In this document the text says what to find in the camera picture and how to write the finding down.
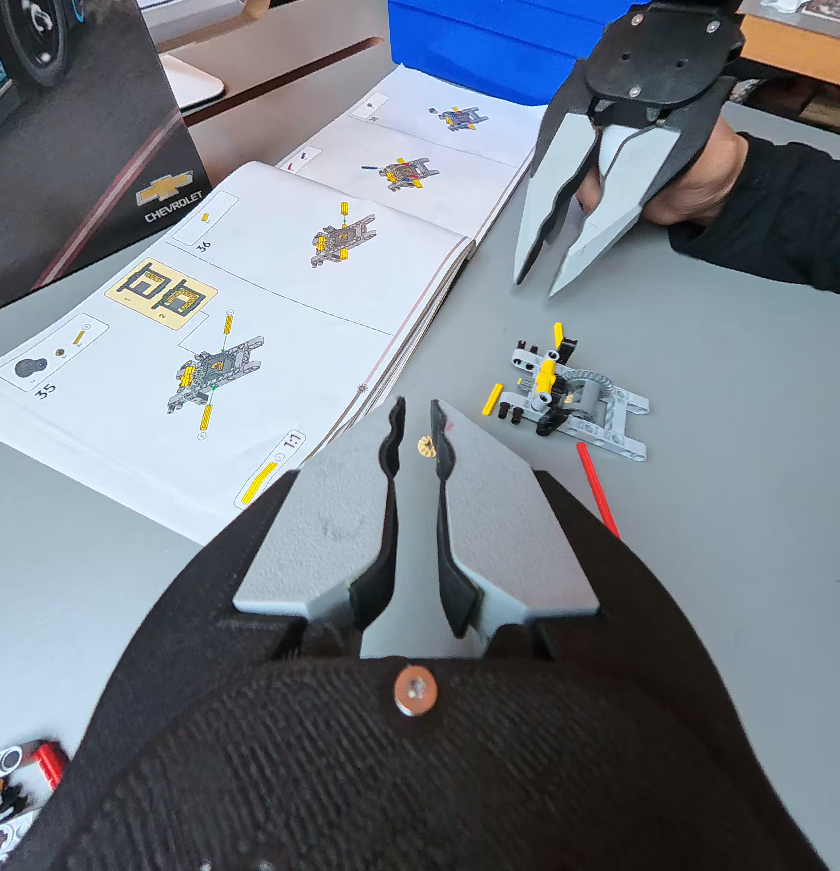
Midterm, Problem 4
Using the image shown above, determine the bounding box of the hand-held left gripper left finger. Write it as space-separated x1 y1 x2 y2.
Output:
232 398 406 657

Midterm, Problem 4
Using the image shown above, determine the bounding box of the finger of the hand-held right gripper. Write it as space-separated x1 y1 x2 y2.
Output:
549 128 683 298
514 112 601 285

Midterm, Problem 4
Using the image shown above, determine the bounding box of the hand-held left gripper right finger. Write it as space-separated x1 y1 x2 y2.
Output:
430 400 601 657

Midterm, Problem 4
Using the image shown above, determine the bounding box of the grey lego gear frame assembly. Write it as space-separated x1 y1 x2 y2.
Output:
496 323 651 462

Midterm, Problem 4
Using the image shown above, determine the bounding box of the person's right forearm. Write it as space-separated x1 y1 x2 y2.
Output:
668 132 840 298

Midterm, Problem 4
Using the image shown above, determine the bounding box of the red lego axle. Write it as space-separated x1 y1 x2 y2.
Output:
575 442 621 540

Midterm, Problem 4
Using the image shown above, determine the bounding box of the lego instruction booklet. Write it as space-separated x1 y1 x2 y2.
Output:
0 63 549 545

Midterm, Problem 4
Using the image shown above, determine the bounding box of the pile of lego pieces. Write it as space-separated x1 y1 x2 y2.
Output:
0 740 71 866

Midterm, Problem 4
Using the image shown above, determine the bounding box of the black lego set box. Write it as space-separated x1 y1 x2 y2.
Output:
0 0 215 315

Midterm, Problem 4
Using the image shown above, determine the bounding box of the person's right hand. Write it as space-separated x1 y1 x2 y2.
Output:
639 121 749 227

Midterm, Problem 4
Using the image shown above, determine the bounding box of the blue plastic bin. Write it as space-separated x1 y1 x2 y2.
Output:
387 0 655 104

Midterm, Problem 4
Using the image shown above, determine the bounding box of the white stand base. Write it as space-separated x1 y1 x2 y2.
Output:
157 54 225 117

